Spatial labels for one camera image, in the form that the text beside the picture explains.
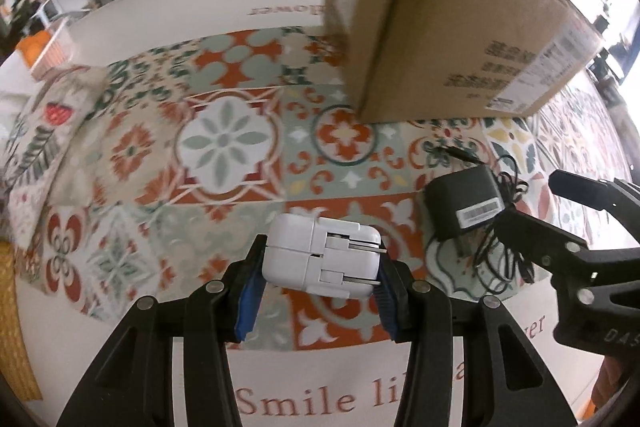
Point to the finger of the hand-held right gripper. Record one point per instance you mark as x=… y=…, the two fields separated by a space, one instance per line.
x=540 y=242
x=580 y=189

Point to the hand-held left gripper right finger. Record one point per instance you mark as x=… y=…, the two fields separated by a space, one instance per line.
x=386 y=302

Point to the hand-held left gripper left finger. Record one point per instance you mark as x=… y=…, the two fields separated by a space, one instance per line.
x=248 y=302

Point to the white plug charger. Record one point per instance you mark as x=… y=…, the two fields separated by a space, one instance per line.
x=295 y=252

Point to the brown cardboard box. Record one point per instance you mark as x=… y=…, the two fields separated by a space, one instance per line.
x=425 y=32

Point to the person's right forearm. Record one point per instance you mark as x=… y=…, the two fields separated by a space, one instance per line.
x=607 y=382

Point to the patterned tablecloth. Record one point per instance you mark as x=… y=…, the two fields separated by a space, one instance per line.
x=225 y=142

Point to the yellow woven box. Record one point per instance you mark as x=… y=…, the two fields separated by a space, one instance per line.
x=15 y=322

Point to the floral fabric tissue pouch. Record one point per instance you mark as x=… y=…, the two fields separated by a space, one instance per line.
x=45 y=127

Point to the white plastic basket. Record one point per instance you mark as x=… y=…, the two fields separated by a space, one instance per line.
x=55 y=52

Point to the orange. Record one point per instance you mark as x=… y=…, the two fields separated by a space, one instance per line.
x=32 y=47

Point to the white shoe rack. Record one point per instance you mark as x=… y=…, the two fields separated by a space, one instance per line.
x=50 y=9

